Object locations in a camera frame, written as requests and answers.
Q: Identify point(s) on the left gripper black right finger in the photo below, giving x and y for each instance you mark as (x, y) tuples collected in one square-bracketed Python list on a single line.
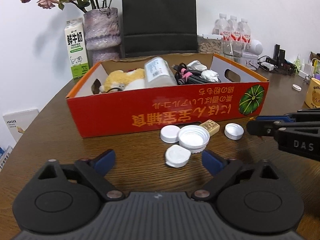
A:
[(223, 172)]

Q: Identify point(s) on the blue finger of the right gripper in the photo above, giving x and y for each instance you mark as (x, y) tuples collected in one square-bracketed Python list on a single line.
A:
[(303, 113), (267, 125)]

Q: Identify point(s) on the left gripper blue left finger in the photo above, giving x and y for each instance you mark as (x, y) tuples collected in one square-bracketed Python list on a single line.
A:
[(93, 171)]

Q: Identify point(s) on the small white bottle cap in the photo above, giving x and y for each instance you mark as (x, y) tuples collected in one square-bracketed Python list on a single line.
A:
[(234, 131)]

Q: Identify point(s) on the large white jar lid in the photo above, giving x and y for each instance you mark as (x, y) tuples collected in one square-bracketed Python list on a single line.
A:
[(194, 138)]

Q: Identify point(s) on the beige eraser block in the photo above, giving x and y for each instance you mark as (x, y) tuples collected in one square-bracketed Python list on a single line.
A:
[(211, 126)]

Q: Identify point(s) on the white cap front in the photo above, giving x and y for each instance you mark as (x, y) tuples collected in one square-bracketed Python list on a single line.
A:
[(177, 156)]

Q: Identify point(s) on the white tissue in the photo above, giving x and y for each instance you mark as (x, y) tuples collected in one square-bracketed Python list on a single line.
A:
[(210, 76)]

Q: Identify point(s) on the white plastic bottle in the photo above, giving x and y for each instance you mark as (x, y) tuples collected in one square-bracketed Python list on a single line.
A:
[(158, 73)]

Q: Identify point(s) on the yellow bear mug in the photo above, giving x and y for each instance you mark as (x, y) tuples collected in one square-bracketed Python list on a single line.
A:
[(312, 98)]

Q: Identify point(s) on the black desk gadgets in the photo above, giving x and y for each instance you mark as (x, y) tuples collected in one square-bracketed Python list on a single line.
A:
[(281, 65)]

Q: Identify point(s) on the white power adapter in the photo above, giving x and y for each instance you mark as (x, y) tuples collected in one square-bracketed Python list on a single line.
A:
[(266, 66)]

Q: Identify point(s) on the red cardboard pumpkin box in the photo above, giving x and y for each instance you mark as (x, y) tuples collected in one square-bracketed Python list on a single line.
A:
[(239, 93)]

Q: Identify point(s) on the clear drinking glass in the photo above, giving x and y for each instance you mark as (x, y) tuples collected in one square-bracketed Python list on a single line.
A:
[(233, 48)]

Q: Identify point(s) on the white book box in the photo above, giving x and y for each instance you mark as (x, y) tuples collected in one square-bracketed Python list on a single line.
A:
[(18, 122)]

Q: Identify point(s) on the yellow plush toy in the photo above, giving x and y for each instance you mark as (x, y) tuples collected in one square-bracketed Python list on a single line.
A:
[(119, 80)]

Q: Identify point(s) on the right water bottle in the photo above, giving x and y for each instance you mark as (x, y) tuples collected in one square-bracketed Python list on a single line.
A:
[(245, 31)]

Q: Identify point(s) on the water bottle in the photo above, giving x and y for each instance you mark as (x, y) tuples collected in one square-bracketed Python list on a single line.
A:
[(222, 27), (245, 31), (235, 31)]

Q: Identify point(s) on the middle water bottle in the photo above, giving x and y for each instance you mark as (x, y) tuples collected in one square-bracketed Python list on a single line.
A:
[(235, 31)]

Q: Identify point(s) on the clear seed storage container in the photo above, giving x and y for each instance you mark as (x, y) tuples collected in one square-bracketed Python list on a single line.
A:
[(210, 44)]

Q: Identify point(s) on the left water bottle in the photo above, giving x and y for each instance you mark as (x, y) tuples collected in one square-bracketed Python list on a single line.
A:
[(222, 27)]

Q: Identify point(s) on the purple marbled vase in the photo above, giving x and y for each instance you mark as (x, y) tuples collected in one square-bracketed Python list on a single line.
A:
[(102, 34)]

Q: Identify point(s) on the white green milk carton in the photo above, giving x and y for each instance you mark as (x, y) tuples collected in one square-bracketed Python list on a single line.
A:
[(76, 47)]

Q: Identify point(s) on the black paper shopping bag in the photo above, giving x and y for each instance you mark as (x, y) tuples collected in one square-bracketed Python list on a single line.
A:
[(156, 27)]

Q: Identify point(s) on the white round camera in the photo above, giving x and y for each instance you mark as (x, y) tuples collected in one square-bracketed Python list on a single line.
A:
[(255, 47)]

